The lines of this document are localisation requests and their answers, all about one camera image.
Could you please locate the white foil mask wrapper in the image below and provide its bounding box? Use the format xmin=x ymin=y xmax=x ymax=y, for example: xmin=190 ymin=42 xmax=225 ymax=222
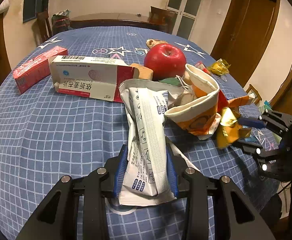
xmin=118 ymin=79 xmax=184 ymax=206

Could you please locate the brown sponge block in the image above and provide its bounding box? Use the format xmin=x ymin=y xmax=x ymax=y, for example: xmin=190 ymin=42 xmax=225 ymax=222
xmin=130 ymin=63 xmax=154 ymax=80

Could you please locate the basket on dining table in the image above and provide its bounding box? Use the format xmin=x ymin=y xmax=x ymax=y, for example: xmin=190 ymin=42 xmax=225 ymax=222
xmin=51 ymin=9 xmax=70 ymax=35

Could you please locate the wooden chair left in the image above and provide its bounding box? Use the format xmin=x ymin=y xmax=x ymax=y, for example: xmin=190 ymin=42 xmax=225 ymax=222
xmin=36 ymin=10 xmax=52 ymax=42

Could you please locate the yellow foil wrapper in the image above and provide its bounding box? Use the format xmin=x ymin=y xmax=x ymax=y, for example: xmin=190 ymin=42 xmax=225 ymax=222
xmin=215 ymin=93 xmax=253 ymax=149

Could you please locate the dark wooden dining table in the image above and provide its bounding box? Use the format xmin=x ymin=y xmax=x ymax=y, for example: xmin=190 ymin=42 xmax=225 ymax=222
xmin=70 ymin=13 xmax=169 ymax=33

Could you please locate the crushed orange paper cup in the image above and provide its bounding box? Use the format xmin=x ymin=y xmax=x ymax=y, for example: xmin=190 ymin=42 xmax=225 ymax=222
xmin=165 ymin=64 xmax=221 ymax=140

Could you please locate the wooden chair at table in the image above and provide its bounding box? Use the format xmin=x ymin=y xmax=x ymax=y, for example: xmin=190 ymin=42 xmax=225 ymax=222
xmin=149 ymin=6 xmax=177 ymax=34

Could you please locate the yellow plastic bag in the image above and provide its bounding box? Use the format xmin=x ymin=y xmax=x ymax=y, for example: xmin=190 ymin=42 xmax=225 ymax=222
xmin=208 ymin=59 xmax=231 ymax=76

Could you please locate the brown wooden door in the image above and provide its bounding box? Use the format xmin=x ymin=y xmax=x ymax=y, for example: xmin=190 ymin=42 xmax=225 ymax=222
xmin=211 ymin=0 xmax=281 ymax=87

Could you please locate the white glass double door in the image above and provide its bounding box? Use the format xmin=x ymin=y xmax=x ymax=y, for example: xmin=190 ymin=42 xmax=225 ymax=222
xmin=166 ymin=0 xmax=201 ymax=39

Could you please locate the red apple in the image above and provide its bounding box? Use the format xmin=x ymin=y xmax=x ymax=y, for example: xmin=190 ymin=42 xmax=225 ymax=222
xmin=143 ymin=43 xmax=187 ymax=81

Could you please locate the white red medicine box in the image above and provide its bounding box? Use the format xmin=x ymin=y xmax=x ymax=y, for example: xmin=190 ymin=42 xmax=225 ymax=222
xmin=49 ymin=55 xmax=139 ymax=103

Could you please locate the small wooden chair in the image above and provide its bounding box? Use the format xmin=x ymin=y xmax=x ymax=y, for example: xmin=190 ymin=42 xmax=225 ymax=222
xmin=246 ymin=84 xmax=262 ymax=106

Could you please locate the blue checkered star tablecloth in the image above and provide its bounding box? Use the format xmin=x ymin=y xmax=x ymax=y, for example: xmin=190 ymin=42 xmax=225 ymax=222
xmin=0 ymin=27 xmax=280 ymax=239

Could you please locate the red rectangular box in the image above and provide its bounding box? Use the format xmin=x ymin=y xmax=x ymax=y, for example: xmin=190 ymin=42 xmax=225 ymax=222
xmin=13 ymin=46 xmax=68 ymax=94

